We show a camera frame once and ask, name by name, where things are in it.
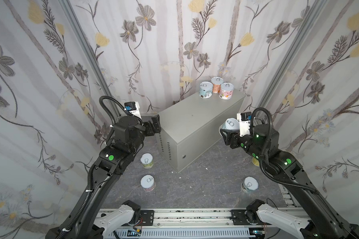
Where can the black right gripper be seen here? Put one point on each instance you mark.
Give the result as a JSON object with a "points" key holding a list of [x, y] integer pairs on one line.
{"points": [[227, 138]]}

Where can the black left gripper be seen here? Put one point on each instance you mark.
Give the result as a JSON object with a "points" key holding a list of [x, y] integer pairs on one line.
{"points": [[154, 124]]}

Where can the yellow labelled can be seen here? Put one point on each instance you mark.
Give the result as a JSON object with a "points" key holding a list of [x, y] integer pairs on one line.
{"points": [[255, 162]]}

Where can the green labelled can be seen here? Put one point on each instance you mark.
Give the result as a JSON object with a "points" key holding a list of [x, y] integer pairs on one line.
{"points": [[147, 160]]}

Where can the light blue can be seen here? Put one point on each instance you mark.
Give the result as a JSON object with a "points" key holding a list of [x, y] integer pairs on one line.
{"points": [[231, 124]]}

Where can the pink labelled white-lid can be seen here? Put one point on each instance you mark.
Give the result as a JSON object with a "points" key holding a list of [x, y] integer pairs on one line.
{"points": [[148, 183]]}

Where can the pink fruit labelled can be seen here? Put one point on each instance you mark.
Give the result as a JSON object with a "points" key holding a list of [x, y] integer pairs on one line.
{"points": [[226, 91]]}

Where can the teal labelled white-lid can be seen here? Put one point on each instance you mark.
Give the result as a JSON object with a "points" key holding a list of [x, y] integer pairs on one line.
{"points": [[205, 90]]}

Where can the orange labelled can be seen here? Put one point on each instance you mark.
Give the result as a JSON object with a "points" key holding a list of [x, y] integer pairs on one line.
{"points": [[217, 82]]}

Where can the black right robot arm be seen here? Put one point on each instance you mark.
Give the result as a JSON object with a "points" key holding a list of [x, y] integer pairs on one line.
{"points": [[283, 168]]}

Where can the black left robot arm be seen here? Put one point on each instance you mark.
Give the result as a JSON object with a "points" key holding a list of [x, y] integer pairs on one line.
{"points": [[111, 163]]}

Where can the grey metal cabinet box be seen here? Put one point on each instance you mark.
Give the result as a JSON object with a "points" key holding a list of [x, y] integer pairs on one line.
{"points": [[191, 127]]}

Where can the white-lid can front right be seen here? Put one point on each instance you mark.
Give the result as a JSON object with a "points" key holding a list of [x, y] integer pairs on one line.
{"points": [[249, 184]]}

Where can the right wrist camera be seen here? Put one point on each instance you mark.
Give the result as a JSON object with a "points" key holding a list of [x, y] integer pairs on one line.
{"points": [[244, 120]]}

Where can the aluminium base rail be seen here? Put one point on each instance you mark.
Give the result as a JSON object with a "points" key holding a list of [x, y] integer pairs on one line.
{"points": [[269, 223]]}

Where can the white slotted cable duct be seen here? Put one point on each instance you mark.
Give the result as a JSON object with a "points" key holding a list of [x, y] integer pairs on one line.
{"points": [[186, 233]]}

